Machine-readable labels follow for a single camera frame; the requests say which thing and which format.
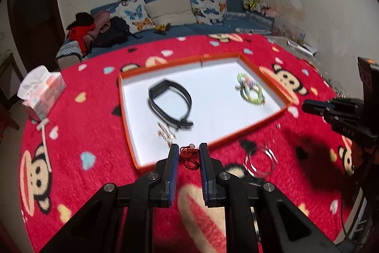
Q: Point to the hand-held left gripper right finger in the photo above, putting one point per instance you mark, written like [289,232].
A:
[204,173]

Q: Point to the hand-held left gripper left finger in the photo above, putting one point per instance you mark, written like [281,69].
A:
[174,173]

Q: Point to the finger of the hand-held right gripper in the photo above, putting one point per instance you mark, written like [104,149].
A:
[318,107]
[343,122]

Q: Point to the orange shallow box tray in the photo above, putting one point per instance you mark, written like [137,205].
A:
[213,110]

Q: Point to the black smart wristband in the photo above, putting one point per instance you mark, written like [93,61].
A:
[152,93]

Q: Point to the white papers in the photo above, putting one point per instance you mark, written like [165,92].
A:
[302,47]

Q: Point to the red monkey print blanket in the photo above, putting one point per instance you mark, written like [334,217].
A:
[88,128]

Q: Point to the pink plush toy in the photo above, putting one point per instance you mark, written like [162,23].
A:
[271,11]

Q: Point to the yellow plush toy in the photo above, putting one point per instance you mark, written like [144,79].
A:
[253,5]

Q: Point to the blue sofa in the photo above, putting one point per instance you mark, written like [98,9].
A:
[192,30]

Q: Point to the butterfly print pillow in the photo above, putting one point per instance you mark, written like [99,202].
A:
[134,14]
[208,7]

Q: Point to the pink tissue box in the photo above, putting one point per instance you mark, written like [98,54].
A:
[44,93]

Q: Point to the black backpack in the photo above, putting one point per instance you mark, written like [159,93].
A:
[114,32]

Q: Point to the beige cushion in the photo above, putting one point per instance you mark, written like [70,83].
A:
[170,10]

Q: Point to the red garment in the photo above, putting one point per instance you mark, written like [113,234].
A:
[80,35]

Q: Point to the pink garment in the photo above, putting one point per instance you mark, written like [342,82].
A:
[100,20]

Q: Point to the black hat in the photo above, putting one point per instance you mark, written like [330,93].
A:
[81,18]

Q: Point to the wooden sideboard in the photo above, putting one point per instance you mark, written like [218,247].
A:
[6,87]

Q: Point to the dark wooden door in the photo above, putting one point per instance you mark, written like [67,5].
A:
[35,4]

